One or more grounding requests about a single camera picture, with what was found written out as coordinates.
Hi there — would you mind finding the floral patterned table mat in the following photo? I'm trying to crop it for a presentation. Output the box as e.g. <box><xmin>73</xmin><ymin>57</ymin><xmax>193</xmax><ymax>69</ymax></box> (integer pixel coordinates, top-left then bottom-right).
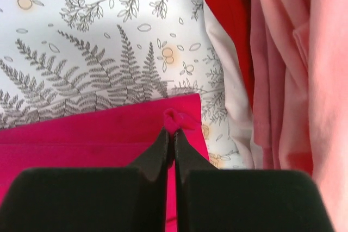
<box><xmin>1</xmin><ymin>0</ymin><xmax>252</xmax><ymax>169</ymax></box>

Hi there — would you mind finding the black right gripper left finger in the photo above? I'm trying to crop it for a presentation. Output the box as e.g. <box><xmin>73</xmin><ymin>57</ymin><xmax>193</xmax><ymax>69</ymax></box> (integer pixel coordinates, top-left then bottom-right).
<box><xmin>1</xmin><ymin>129</ymin><xmax>169</xmax><ymax>231</ymax></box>

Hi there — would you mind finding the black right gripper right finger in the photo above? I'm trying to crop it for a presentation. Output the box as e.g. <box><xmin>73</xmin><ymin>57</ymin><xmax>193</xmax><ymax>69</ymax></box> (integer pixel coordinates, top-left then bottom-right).
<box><xmin>173</xmin><ymin>131</ymin><xmax>333</xmax><ymax>231</ymax></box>

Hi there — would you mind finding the folded red t-shirt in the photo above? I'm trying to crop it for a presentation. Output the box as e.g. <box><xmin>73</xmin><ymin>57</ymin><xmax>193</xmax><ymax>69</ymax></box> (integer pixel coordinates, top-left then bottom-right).
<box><xmin>205</xmin><ymin>0</ymin><xmax>254</xmax><ymax>105</ymax></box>

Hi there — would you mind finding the magenta red t-shirt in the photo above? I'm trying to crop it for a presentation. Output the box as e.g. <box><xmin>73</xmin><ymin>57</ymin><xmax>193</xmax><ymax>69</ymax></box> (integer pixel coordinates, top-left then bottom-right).
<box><xmin>1</xmin><ymin>94</ymin><xmax>209</xmax><ymax>231</ymax></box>

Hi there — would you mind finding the folded darker pink t-shirt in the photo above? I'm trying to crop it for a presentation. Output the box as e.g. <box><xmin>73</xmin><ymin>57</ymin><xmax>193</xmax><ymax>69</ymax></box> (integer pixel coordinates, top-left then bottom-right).
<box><xmin>250</xmin><ymin>0</ymin><xmax>313</xmax><ymax>173</ymax></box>

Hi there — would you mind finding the folded salmon pink t-shirt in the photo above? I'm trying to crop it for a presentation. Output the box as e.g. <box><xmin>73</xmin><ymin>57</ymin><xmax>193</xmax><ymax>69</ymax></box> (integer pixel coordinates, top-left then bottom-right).
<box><xmin>303</xmin><ymin>0</ymin><xmax>347</xmax><ymax>231</ymax></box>

